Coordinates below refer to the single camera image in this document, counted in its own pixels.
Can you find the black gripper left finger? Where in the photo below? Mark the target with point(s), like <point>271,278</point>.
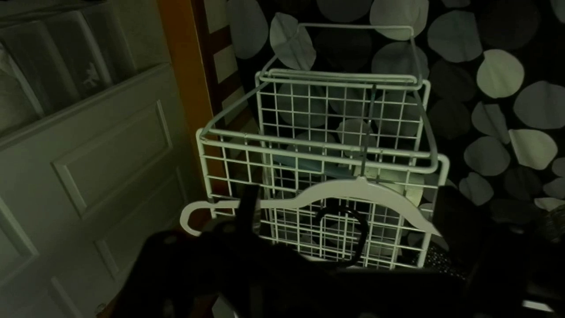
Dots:
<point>224,276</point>

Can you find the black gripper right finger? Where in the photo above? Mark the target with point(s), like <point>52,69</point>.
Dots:
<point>524,276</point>

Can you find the white coat hanger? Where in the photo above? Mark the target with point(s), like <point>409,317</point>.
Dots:
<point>354,191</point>

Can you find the white panel door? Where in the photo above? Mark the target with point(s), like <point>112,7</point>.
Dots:
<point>89,195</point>

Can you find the black large-dotted bedspread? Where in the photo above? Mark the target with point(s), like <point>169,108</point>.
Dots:
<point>501,71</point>

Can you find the wooden bunk bed frame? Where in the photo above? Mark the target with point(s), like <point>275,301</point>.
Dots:
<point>183,71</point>

